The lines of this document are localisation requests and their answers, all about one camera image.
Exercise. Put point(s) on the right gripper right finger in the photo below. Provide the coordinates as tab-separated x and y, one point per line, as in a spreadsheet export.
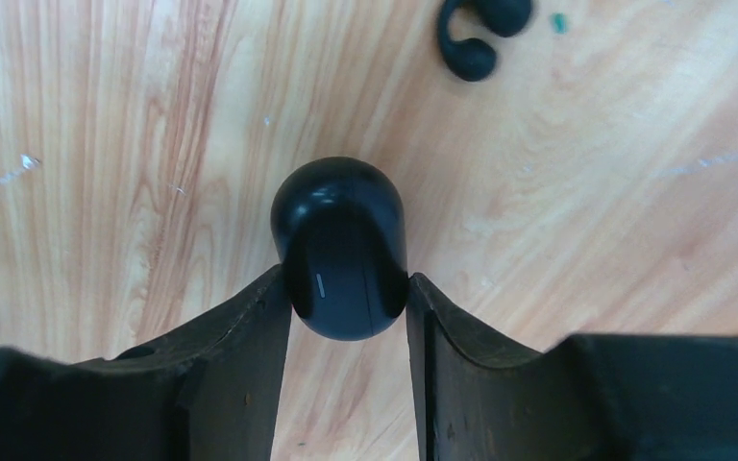
480	395

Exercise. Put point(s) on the black earbud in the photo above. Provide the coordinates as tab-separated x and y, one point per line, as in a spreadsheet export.
473	59

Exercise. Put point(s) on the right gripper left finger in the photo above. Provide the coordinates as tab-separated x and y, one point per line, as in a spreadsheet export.
206	390

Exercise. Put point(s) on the black earbud case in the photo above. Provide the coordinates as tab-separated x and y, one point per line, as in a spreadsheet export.
338	225

